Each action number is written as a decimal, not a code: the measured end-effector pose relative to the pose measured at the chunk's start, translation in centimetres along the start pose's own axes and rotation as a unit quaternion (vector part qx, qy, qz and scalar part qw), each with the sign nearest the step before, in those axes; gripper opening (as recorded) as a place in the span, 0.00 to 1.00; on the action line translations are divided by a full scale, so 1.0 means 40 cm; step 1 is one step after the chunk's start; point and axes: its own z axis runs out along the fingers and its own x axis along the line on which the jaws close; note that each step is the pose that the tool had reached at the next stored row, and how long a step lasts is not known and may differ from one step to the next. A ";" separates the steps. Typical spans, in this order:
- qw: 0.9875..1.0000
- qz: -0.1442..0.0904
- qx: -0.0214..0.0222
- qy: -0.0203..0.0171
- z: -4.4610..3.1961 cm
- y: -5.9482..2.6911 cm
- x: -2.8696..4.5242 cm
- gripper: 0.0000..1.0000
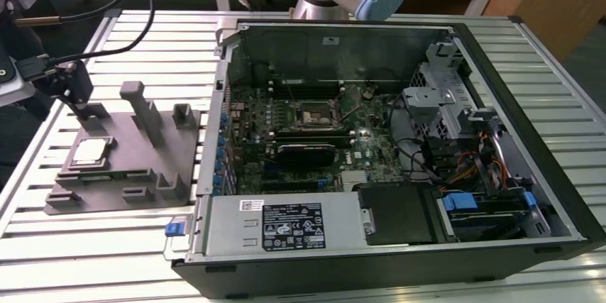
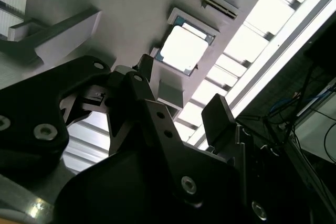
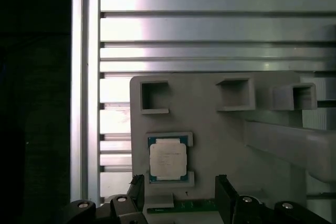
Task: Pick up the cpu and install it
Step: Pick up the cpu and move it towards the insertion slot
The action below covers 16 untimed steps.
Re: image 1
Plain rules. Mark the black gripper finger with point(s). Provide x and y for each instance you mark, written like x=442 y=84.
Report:
x=78 y=83

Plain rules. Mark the silver CPU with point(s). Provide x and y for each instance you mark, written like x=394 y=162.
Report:
x=90 y=152

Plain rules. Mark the CPU socket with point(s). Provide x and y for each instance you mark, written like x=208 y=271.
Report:
x=316 y=118

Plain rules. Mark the grey parts rack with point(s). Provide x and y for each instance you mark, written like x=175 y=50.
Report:
x=127 y=147

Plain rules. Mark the green RAM stick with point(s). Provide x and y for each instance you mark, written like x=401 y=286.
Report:
x=118 y=175

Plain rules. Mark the blue case latch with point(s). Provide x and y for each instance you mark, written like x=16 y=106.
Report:
x=174 y=229

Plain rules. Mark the black RAM slot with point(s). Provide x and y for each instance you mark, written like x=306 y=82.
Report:
x=307 y=94
x=307 y=84
x=307 y=90
x=307 y=87

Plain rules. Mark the grey power supply unit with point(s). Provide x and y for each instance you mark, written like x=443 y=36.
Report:
x=227 y=225

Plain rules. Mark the black graphics card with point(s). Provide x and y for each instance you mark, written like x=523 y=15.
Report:
x=304 y=157

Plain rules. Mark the black expansion slot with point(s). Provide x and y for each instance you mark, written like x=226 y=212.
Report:
x=294 y=186

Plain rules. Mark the coin cell battery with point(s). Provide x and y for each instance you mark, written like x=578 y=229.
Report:
x=367 y=94

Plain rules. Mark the silver chipset heatsink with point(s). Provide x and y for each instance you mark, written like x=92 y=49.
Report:
x=355 y=179

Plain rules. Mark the green motherboard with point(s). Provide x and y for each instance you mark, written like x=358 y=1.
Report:
x=374 y=154

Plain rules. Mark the black PC case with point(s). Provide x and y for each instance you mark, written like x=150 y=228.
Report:
x=331 y=274

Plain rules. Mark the black plastic cover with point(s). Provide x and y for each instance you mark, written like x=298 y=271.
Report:
x=398 y=214

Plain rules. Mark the silver drive cage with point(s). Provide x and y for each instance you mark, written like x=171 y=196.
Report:
x=447 y=79

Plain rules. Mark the hard disk in blue carrier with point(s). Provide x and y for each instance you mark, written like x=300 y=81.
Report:
x=459 y=202

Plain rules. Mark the blue release tab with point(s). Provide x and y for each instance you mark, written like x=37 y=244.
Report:
x=529 y=201

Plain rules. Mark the brown wooden cabinet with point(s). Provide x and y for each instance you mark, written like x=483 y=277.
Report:
x=558 y=5

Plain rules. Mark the grey metal bracket plate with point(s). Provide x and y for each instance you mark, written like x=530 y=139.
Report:
x=421 y=99

